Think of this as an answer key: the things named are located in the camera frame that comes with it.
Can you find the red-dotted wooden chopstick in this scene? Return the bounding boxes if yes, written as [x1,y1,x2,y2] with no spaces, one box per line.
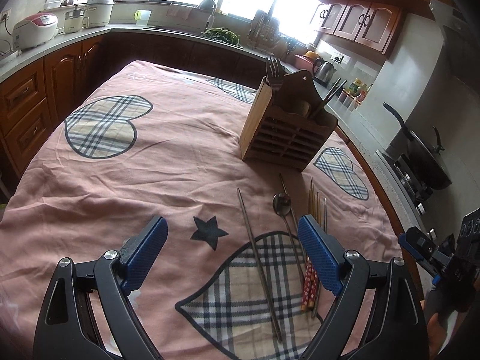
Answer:
[300,178,315,312]

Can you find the stainless steel spoon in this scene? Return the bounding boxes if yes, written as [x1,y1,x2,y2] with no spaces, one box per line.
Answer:
[272,193,304,285]

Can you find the plain brown wooden chopstick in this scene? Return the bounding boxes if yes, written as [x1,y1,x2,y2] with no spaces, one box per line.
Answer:
[309,78,341,119]

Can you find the stainless steel fork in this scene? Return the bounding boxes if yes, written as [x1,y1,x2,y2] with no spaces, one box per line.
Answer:
[266,57,284,91]

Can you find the person's right hand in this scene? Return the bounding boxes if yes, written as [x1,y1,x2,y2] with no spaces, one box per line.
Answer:
[426,313,456,359]

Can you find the gas stove top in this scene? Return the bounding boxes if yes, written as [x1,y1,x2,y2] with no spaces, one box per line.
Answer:
[375,150,440,236]

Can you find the seasoning bottles tray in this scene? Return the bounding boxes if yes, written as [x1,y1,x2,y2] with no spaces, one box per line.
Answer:
[338,78,372,111]

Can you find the pink heart-patterned tablecloth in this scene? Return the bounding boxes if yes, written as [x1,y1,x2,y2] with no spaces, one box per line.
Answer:
[1,61,401,359]

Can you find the wooden utensil holder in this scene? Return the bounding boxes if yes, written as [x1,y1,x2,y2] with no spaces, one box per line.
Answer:
[239,69,338,172]

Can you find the stainless electric kettle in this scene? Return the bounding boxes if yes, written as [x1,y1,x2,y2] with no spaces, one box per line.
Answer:
[312,57,336,87]

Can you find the steel range hood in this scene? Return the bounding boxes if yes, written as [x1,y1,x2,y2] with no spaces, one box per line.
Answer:
[429,0,479,94]

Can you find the pink lidded container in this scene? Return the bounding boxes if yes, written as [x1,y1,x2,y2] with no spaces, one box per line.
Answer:
[295,50,320,72]

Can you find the metal dish rack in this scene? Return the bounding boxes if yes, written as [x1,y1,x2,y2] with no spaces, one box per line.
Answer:
[247,10,279,49]

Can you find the green leafy vegetables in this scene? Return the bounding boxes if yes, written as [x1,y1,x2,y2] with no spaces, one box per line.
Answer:
[202,27,240,47]

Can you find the white red rice cooker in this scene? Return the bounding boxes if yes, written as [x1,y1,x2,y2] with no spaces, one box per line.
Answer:
[12,12,58,50]

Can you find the small white kettle pot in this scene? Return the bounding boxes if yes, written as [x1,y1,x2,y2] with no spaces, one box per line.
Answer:
[64,5,85,34]

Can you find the chrome sink faucet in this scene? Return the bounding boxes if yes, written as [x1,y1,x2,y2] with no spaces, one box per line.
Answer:
[197,0,216,32]

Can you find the large white rice cooker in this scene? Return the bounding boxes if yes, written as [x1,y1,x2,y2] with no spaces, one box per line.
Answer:
[85,0,114,29]

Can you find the yellow-green plastic jug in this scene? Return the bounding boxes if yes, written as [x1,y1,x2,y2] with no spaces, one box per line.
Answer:
[133,10,151,27]

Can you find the black wok with handle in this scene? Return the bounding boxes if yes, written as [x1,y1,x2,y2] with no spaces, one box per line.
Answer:
[382,102,452,190]

